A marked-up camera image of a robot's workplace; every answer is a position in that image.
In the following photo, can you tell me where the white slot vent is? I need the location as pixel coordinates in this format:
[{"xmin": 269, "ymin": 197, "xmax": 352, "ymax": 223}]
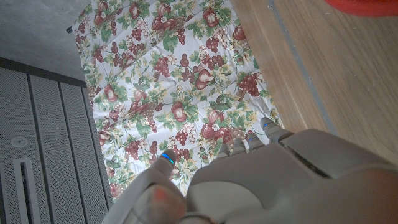
[{"xmin": 12, "ymin": 157, "xmax": 41, "ymax": 224}]

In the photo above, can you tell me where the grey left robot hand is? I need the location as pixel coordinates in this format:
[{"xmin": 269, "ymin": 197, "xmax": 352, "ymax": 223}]
[{"xmin": 101, "ymin": 116, "xmax": 398, "ymax": 224}]

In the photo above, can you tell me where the floral fruit print backdrop cloth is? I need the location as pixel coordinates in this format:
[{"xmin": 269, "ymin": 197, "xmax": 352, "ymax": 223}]
[{"xmin": 71, "ymin": 0, "xmax": 283, "ymax": 200}]

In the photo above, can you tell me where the red bowl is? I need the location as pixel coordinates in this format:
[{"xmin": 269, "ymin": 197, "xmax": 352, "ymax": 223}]
[{"xmin": 325, "ymin": 0, "xmax": 398, "ymax": 18}]

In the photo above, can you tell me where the round ceiling sensor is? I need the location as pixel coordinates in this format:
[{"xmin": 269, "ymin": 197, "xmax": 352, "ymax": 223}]
[{"xmin": 10, "ymin": 136, "xmax": 29, "ymax": 148}]

